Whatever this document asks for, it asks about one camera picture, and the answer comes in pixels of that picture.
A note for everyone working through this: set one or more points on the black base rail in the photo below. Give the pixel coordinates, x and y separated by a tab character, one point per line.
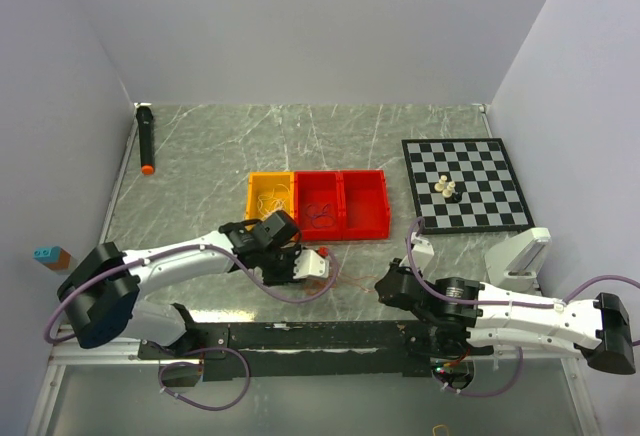
405	347

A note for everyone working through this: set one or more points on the black white chessboard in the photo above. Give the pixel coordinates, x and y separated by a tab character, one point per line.
492	200

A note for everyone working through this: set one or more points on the cream chess piece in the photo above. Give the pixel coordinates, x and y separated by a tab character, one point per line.
441	184

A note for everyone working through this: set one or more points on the yellow plastic bin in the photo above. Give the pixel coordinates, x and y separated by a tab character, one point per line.
268	192

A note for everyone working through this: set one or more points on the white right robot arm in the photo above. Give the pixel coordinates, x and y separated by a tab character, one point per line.
464	317

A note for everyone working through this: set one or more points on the red plastic bin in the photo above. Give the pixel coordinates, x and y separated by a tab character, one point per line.
319	211
367	209

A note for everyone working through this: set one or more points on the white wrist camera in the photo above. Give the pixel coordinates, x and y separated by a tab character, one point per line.
310	265
422	252

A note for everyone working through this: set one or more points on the black chess piece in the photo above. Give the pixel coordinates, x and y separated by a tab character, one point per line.
456	197

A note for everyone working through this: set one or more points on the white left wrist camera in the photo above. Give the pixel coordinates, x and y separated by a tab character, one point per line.
310	265

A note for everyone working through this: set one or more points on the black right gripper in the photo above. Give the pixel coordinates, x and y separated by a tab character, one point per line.
395	265

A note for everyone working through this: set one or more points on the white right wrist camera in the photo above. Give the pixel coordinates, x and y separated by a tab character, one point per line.
422	252

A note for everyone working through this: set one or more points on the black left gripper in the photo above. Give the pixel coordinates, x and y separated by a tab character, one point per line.
286	278

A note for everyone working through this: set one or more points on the blue orange block tower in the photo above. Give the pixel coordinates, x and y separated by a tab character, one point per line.
53	257

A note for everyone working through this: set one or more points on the aluminium frame rail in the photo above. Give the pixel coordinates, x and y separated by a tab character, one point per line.
120	351

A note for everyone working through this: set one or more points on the cream chess pawn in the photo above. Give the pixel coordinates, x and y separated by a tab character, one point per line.
449	190

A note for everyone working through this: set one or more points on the black marker orange cap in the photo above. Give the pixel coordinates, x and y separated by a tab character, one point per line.
145	120

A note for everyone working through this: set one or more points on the white plastic stand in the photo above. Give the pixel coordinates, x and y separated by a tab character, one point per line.
514	264

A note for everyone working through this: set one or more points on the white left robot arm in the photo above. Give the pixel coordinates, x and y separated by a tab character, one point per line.
106	295

